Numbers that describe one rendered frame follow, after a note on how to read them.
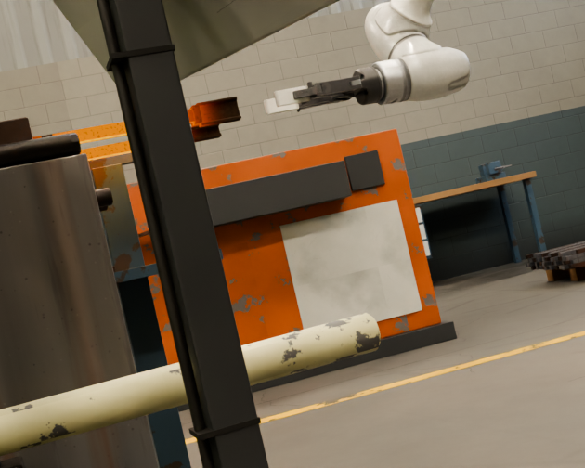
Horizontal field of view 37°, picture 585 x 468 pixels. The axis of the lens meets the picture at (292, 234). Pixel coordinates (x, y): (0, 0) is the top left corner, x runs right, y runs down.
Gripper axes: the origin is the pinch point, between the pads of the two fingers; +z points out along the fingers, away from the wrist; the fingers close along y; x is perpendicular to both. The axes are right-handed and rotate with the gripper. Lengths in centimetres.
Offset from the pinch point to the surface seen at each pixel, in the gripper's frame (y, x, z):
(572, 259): 367, -84, -307
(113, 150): 22.5, -0.2, 32.1
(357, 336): -73, -40, 23
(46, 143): -49, -8, 49
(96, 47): -76, -4, 44
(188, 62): -84, -9, 37
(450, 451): 85, -102, -56
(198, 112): -2.3, 0.3, 18.1
